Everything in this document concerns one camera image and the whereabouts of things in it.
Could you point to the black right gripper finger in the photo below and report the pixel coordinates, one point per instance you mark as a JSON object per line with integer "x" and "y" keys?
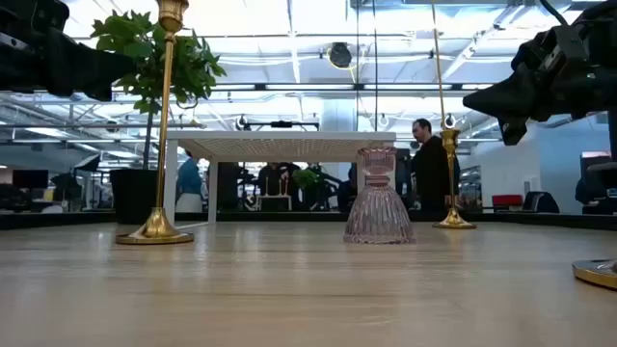
{"x": 513, "y": 132}
{"x": 506, "y": 96}

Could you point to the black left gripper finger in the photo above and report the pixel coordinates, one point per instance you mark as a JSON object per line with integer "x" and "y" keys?
{"x": 82, "y": 60}
{"x": 99, "y": 92}

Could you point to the short brass candlestick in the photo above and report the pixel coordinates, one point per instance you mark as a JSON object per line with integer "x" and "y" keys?
{"x": 453, "y": 223}

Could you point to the tall brass candlestick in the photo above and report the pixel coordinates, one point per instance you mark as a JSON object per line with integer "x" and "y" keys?
{"x": 154, "y": 232}
{"x": 598, "y": 274}

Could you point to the pink ribbed glass candle holder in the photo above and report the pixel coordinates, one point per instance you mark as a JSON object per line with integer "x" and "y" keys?
{"x": 378, "y": 212}

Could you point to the black stand pole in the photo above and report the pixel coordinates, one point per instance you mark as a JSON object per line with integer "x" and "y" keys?
{"x": 612, "y": 137}

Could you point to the black studio lamp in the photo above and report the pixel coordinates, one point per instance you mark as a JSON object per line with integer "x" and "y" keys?
{"x": 88, "y": 164}

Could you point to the dark office chair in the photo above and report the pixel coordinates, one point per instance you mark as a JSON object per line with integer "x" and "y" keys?
{"x": 541, "y": 202}

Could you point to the green leafy plant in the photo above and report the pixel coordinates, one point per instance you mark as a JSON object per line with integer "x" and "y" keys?
{"x": 193, "y": 62}

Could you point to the black plant pot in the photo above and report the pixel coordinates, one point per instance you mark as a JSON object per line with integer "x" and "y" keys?
{"x": 130, "y": 193}

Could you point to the black computer monitor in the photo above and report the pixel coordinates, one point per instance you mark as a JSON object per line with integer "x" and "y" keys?
{"x": 30, "y": 178}

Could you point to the black round ceiling fixture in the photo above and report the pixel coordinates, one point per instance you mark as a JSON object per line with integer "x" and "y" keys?
{"x": 340, "y": 54}

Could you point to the white perforated metal shelf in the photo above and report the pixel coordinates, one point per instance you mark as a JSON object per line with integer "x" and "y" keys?
{"x": 279, "y": 139}

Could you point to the small white background table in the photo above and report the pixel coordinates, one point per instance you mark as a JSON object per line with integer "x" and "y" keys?
{"x": 274, "y": 196}

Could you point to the small green background plant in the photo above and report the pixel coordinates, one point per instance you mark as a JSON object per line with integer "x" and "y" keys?
{"x": 306, "y": 178}

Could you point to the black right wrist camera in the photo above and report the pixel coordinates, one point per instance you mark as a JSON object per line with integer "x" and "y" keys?
{"x": 569, "y": 45}

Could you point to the black aluminium table frame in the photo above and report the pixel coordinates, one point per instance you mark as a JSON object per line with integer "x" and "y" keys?
{"x": 530, "y": 219}

